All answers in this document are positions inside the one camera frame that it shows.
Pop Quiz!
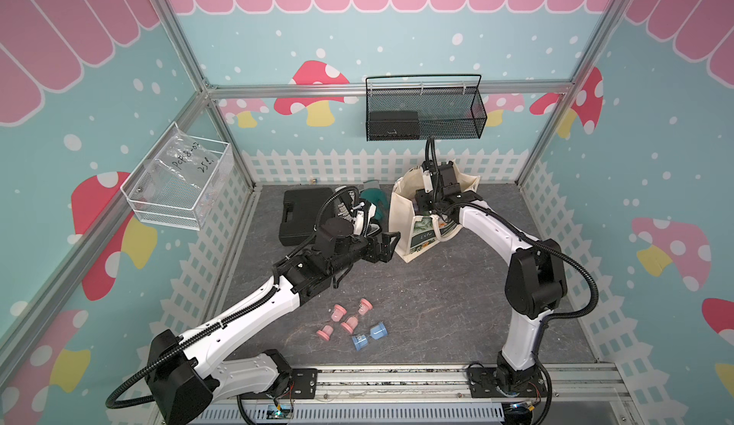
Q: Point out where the cream floral canvas tote bag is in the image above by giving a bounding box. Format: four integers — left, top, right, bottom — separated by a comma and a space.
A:
388, 164, 461, 263

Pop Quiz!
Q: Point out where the pink hourglass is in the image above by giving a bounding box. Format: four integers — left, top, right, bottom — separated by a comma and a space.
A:
330, 298, 374, 323
315, 316, 359, 341

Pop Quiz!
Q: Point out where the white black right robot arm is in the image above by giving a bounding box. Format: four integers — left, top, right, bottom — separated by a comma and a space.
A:
417, 138, 599, 397

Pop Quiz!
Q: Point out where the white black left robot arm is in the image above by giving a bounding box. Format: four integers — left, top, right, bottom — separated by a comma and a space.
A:
105, 186, 401, 424

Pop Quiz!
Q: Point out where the black plastic tool case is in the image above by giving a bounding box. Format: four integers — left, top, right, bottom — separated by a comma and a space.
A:
278, 187, 334, 247

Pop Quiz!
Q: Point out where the green work glove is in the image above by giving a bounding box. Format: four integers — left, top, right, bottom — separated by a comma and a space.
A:
361, 180, 389, 222

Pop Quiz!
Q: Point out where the black box in basket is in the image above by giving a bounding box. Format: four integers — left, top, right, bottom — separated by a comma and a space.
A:
366, 111, 421, 141

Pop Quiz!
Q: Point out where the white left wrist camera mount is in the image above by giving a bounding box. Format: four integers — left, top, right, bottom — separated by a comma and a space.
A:
352, 200, 377, 237

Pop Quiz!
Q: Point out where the black wire mesh basket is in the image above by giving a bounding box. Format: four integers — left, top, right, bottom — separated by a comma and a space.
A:
364, 73, 487, 140

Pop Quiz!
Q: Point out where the clear acrylic wall bin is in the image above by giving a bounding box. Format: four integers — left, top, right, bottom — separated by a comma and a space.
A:
120, 123, 234, 231

